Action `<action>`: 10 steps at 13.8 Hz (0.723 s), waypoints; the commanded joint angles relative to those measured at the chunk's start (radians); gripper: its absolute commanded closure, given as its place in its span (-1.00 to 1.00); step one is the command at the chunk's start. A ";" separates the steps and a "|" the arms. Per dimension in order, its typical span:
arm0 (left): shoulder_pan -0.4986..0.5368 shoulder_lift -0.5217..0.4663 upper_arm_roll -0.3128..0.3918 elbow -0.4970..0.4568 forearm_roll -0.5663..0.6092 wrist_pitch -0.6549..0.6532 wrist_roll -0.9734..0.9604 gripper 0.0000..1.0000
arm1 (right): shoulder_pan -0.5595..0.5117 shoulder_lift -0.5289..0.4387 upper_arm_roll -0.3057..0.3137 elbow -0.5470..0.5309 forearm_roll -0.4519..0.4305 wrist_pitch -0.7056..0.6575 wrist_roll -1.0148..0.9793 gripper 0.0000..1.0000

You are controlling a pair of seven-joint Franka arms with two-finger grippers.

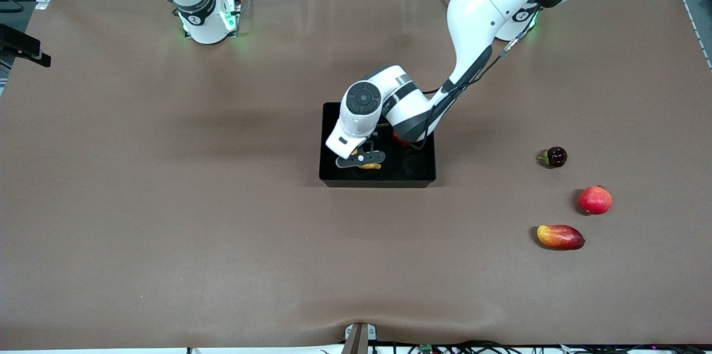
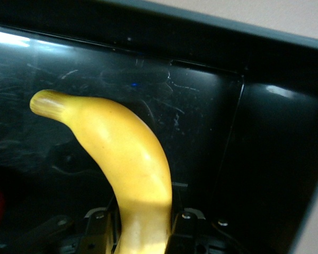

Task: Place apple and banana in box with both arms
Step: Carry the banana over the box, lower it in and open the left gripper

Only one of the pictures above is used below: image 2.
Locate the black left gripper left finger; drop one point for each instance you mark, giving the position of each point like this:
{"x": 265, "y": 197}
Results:
{"x": 100, "y": 232}

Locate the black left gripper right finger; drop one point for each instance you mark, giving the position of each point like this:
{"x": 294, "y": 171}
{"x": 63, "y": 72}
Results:
{"x": 186, "y": 232}

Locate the yellow banana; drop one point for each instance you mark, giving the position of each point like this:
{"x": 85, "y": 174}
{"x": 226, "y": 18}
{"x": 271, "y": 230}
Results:
{"x": 127, "y": 148}

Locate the black plastic box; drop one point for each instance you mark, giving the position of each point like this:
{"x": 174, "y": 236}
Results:
{"x": 254, "y": 158}

